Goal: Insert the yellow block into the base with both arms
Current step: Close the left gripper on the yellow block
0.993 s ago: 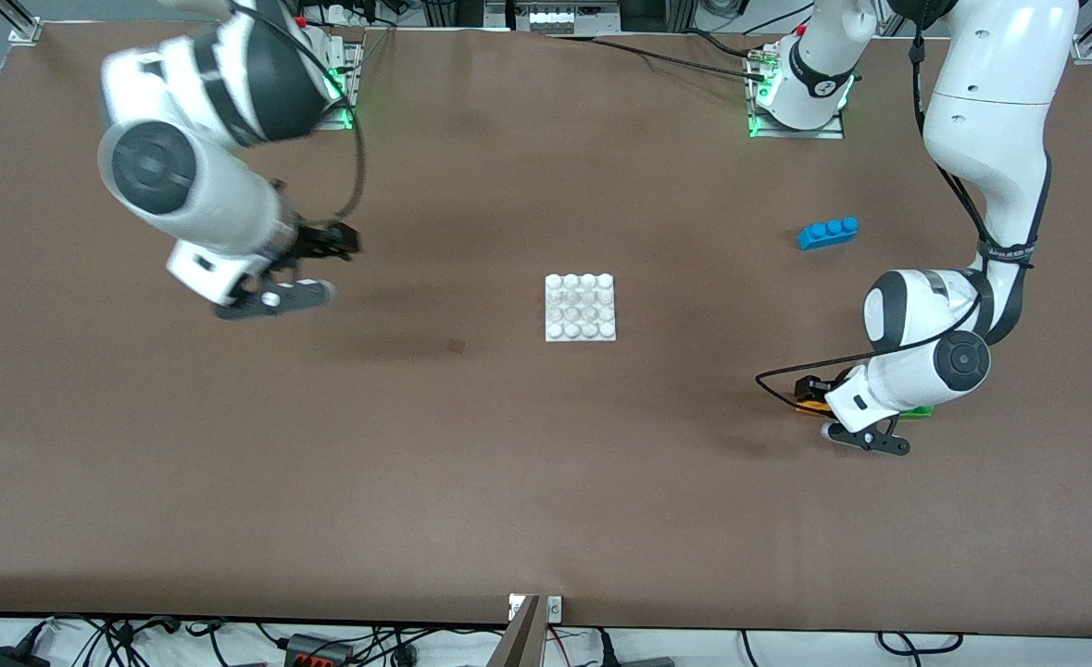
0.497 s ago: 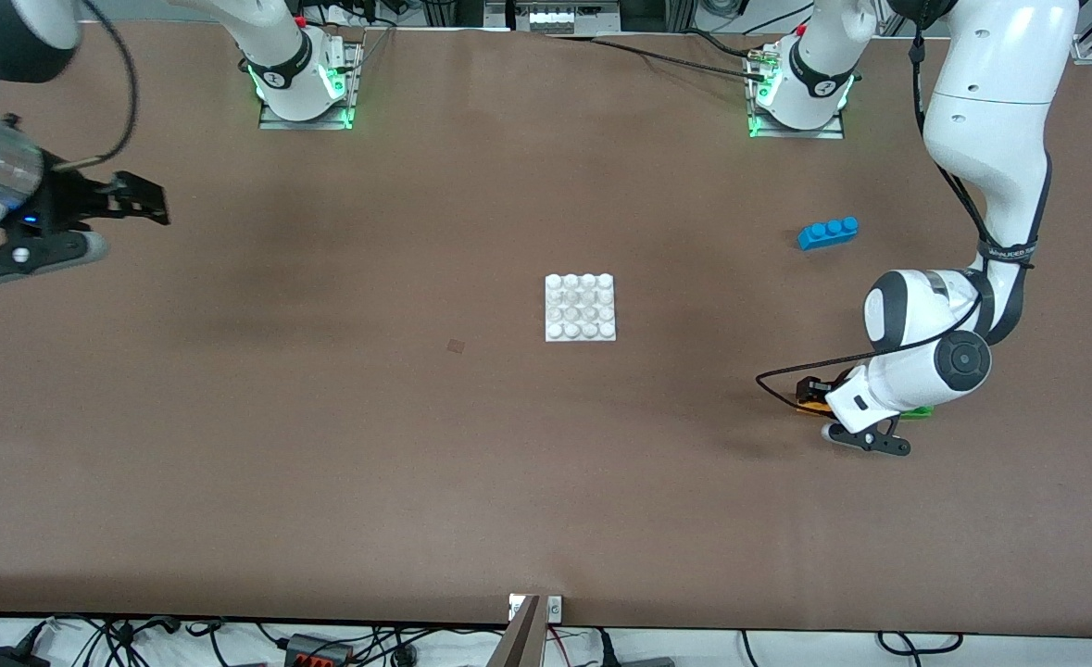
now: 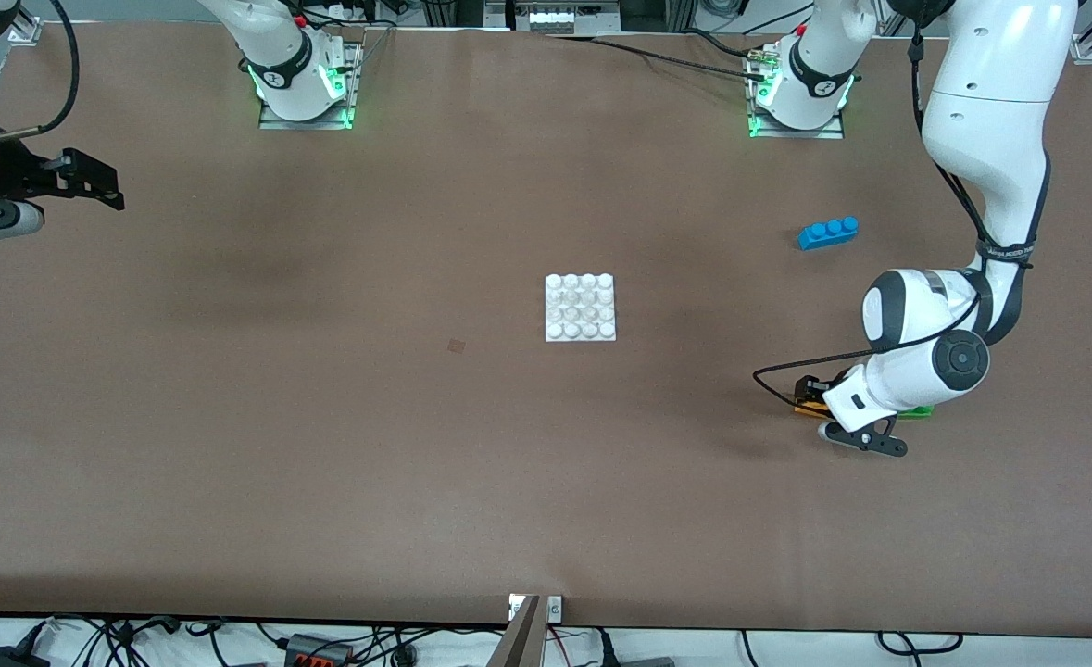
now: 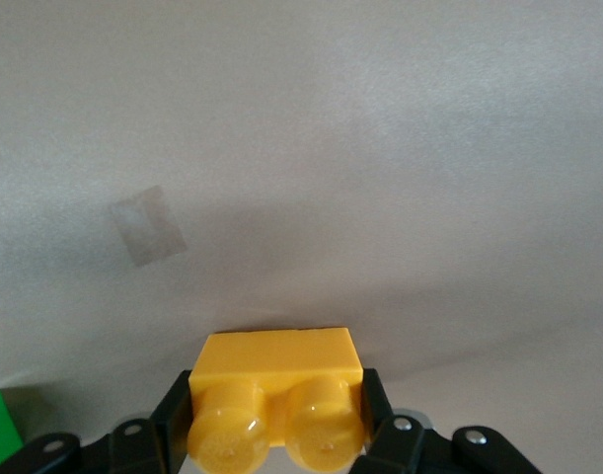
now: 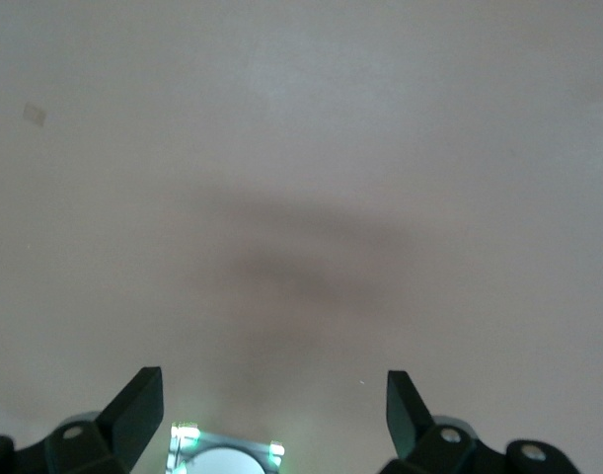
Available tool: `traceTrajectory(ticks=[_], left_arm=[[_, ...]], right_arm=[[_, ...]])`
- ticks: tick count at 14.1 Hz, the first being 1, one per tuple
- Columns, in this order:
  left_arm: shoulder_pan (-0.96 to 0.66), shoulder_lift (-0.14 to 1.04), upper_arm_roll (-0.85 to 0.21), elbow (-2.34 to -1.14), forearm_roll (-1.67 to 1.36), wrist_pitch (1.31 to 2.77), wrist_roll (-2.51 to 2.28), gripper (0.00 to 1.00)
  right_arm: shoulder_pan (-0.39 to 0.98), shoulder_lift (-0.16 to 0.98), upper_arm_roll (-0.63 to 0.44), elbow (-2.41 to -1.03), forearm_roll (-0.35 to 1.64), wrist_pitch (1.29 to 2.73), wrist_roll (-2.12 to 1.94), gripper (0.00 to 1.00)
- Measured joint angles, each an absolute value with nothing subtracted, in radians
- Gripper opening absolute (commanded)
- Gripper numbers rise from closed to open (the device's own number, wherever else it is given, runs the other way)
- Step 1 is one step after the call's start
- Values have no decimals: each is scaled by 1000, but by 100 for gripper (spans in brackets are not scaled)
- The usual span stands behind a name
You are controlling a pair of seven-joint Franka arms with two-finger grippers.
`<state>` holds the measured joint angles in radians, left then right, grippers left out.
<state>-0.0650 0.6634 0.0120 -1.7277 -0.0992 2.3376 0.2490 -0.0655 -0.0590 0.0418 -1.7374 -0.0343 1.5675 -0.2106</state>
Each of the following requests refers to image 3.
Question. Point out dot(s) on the small silver bracket plate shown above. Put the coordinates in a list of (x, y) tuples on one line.
[(554, 609)]

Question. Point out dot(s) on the yellow two-stud block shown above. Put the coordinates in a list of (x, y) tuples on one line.
[(809, 408)]

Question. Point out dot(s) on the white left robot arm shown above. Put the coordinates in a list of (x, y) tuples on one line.
[(999, 74)]

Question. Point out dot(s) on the white studded base plate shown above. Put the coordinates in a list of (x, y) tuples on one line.
[(581, 310)]

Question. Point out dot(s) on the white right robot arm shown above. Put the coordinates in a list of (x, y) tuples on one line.
[(277, 56)]

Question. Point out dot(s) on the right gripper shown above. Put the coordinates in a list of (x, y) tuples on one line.
[(6, 173)]

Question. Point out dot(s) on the black orange connector box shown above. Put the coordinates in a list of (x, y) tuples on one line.
[(319, 650)]

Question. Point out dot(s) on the white power strip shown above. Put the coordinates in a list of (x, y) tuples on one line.
[(553, 18)]

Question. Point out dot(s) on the black power plug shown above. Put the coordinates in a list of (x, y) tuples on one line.
[(633, 660)]

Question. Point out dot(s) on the grey metal camera post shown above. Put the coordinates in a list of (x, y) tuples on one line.
[(520, 644)]

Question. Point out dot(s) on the blue three-stud block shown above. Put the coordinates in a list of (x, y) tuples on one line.
[(828, 233)]

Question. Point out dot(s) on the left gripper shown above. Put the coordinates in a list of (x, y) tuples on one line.
[(815, 387)]

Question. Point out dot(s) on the black power adapter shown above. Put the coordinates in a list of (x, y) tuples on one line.
[(13, 656)]

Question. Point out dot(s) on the silver table corner bracket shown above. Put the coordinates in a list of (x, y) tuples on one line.
[(1087, 48), (27, 35)]

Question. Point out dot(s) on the green two-stud block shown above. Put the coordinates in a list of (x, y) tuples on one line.
[(921, 412)]

